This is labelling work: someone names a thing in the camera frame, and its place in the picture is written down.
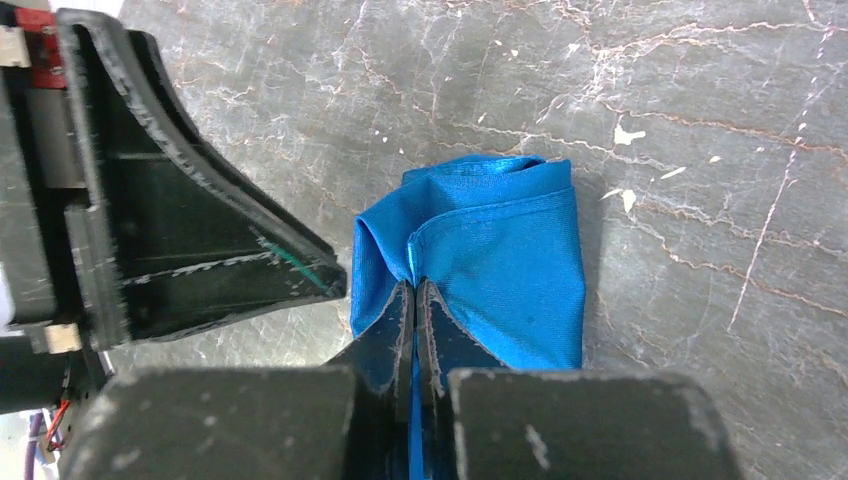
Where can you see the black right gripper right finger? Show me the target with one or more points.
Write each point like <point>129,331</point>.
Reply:
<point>483,420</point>

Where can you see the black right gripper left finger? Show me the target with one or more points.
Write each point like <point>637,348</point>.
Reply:
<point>345,419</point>

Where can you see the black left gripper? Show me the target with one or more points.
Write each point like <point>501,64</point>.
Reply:
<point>119,222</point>

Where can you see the blue cloth napkin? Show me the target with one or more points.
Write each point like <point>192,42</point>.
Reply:
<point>498,236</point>

